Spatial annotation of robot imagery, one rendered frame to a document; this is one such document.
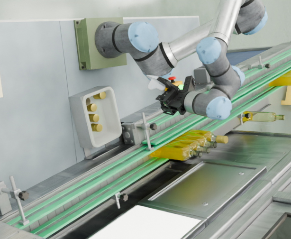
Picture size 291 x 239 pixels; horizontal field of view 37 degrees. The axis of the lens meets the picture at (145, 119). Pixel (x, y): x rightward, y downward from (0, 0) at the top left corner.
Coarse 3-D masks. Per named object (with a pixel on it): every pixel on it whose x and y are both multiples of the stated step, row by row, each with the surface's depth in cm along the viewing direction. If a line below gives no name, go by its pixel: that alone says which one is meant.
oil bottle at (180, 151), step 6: (168, 144) 191; (174, 144) 190; (180, 144) 188; (156, 150) 193; (162, 150) 190; (168, 150) 188; (174, 150) 185; (180, 150) 183; (186, 150) 182; (156, 156) 194; (162, 156) 192; (168, 156) 189; (174, 156) 187; (180, 156) 184; (186, 156) 183
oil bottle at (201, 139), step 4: (180, 136) 200; (184, 136) 199; (188, 136) 198; (192, 136) 196; (196, 136) 196; (200, 136) 194; (192, 140) 193; (196, 140) 191; (200, 140) 191; (204, 140) 191; (200, 144) 191
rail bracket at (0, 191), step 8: (0, 184) 144; (0, 192) 142; (8, 192) 139; (16, 192) 136; (24, 192) 134; (0, 200) 144; (8, 200) 146; (16, 200) 138; (24, 200) 134; (0, 208) 144; (8, 208) 147; (24, 216) 140; (24, 224) 139
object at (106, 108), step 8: (104, 88) 180; (88, 96) 173; (112, 96) 184; (96, 104) 186; (104, 104) 188; (112, 104) 185; (88, 112) 183; (96, 112) 186; (104, 112) 189; (112, 112) 187; (88, 120) 174; (104, 120) 190; (112, 120) 188; (88, 128) 175; (104, 128) 190; (112, 128) 190; (120, 128) 187; (96, 136) 187; (104, 136) 187; (112, 136) 186; (96, 144) 178; (104, 144) 181
